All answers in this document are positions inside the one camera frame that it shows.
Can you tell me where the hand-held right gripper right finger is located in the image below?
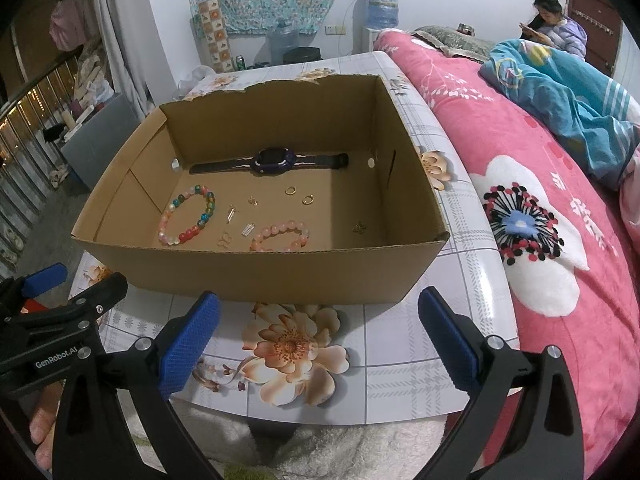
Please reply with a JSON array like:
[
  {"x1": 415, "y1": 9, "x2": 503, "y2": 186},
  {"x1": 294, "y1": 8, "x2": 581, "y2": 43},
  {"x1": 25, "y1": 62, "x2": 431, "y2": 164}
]
[{"x1": 417, "y1": 286, "x2": 598, "y2": 480}]

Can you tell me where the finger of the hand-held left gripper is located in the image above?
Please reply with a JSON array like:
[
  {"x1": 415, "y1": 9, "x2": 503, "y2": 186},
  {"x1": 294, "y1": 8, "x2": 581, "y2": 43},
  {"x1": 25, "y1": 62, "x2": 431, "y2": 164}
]
[
  {"x1": 0, "y1": 262, "x2": 68, "y2": 306},
  {"x1": 0, "y1": 272, "x2": 129, "y2": 346}
]

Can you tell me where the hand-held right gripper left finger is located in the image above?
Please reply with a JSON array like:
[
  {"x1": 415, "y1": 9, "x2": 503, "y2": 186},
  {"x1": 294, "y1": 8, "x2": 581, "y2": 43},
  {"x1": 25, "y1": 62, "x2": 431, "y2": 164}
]
[{"x1": 51, "y1": 290, "x2": 223, "y2": 480}]

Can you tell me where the large cardboard box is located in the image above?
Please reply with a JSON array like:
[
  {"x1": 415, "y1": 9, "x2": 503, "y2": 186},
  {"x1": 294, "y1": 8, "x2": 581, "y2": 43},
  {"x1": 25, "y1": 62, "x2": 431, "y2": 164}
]
[{"x1": 71, "y1": 74, "x2": 450, "y2": 307}]

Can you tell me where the multicolour bead bracelet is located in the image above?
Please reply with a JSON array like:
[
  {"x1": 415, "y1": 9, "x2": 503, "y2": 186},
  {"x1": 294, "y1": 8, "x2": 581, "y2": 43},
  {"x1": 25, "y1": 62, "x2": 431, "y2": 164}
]
[{"x1": 157, "y1": 185, "x2": 218, "y2": 247}]

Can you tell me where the pink bead bracelet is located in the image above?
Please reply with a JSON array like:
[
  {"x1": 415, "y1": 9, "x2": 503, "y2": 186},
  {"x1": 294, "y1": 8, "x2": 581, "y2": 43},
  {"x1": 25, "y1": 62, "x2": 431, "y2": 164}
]
[{"x1": 249, "y1": 220, "x2": 312, "y2": 253}]

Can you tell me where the dark purple wristwatch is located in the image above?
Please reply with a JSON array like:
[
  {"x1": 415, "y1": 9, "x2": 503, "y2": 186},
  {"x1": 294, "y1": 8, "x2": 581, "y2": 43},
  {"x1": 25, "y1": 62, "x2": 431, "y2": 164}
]
[{"x1": 189, "y1": 146, "x2": 350, "y2": 177}]

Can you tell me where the person's left hand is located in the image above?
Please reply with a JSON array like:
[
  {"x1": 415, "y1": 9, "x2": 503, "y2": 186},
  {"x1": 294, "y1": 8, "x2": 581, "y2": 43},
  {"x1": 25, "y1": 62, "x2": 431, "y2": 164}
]
[{"x1": 27, "y1": 382, "x2": 65, "y2": 471}]

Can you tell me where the metal balcony railing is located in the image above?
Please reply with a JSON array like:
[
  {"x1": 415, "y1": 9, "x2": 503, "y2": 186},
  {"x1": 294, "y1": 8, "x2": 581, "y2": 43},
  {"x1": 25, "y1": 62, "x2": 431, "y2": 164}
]
[{"x1": 0, "y1": 52, "x2": 83, "y2": 273}]

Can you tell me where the grey cabinet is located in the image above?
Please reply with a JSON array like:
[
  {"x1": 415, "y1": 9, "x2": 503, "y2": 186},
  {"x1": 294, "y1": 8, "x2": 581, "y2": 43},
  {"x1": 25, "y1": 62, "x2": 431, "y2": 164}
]
[{"x1": 60, "y1": 91, "x2": 148, "y2": 192}]

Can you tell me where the white fluffy rug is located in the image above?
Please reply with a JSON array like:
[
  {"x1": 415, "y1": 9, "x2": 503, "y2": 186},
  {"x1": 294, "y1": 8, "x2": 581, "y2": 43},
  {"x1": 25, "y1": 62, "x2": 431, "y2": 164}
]
[{"x1": 177, "y1": 400, "x2": 481, "y2": 480}]

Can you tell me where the pink floral blanket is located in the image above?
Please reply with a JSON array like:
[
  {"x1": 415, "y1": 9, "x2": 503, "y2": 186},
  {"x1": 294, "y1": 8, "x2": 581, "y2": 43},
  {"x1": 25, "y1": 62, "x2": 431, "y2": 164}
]
[{"x1": 372, "y1": 27, "x2": 640, "y2": 480}]

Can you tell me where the white plastic bag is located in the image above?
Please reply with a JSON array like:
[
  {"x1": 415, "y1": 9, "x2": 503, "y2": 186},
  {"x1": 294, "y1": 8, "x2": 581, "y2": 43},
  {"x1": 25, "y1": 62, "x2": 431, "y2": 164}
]
[{"x1": 172, "y1": 64, "x2": 221, "y2": 103}]

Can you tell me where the pink hanging garment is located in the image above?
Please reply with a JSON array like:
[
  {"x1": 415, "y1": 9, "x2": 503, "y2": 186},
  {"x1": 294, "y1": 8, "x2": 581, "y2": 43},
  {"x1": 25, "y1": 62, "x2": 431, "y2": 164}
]
[{"x1": 49, "y1": 0, "x2": 88, "y2": 52}]

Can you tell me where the white curtain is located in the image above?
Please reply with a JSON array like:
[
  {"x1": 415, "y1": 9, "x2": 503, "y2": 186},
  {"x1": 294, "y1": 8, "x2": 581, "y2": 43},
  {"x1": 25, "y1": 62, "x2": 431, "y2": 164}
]
[{"x1": 95, "y1": 0, "x2": 151, "y2": 111}]

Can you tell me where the blue patterned blanket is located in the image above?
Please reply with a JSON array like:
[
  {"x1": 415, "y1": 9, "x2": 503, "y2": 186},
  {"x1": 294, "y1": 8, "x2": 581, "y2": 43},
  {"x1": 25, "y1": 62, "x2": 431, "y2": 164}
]
[{"x1": 480, "y1": 37, "x2": 640, "y2": 191}]

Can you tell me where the patterned tile poster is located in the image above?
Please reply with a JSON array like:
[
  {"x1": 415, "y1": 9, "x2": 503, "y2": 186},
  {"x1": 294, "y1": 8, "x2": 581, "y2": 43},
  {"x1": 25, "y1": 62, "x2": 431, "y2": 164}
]
[{"x1": 197, "y1": 0, "x2": 236, "y2": 73}]

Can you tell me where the grey patterned pillow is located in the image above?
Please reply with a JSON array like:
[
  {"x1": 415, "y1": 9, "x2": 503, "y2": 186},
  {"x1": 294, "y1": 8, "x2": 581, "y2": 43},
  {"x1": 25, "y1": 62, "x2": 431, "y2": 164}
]
[{"x1": 412, "y1": 24, "x2": 493, "y2": 58}]

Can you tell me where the black pot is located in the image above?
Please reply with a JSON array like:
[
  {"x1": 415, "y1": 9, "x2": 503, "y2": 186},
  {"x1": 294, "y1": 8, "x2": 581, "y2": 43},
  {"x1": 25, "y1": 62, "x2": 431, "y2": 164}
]
[{"x1": 281, "y1": 46, "x2": 322, "y2": 64}]

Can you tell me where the large blue water jug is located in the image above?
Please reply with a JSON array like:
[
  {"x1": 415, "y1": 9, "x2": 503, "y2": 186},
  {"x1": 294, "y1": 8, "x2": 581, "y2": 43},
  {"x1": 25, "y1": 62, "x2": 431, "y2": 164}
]
[{"x1": 267, "y1": 16, "x2": 304, "y2": 66}]

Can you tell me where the blue water dispenser bottle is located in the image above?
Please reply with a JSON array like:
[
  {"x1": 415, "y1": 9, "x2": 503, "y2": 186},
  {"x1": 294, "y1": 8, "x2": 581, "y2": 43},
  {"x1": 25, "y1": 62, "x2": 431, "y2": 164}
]
[{"x1": 365, "y1": 0, "x2": 402, "y2": 31}]

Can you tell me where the brown door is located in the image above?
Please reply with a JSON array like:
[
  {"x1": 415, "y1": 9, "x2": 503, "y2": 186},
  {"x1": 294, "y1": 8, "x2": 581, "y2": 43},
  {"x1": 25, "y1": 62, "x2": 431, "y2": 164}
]
[{"x1": 566, "y1": 0, "x2": 626, "y2": 78}]

